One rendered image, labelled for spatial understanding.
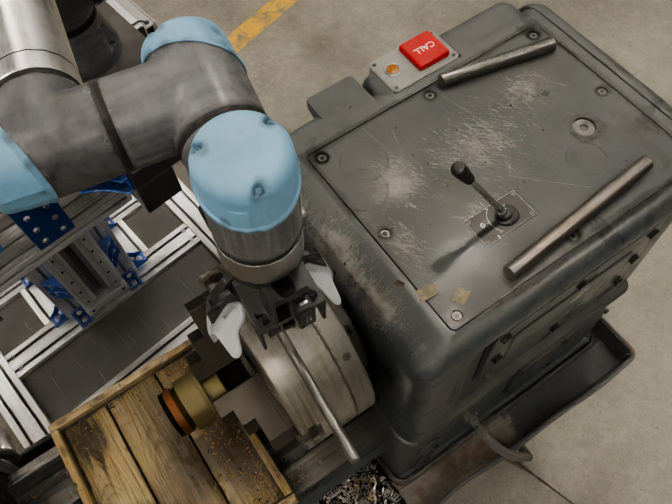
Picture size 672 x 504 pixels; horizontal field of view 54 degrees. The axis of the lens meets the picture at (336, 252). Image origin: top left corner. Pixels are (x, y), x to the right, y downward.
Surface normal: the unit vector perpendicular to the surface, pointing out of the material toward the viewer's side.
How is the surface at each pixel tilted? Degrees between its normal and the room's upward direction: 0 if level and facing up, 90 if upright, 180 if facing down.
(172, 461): 0
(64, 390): 0
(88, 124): 32
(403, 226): 0
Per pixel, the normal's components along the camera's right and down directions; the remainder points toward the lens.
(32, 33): 0.32, -0.63
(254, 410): -0.15, -0.59
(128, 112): 0.19, 0.06
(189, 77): -0.08, -0.29
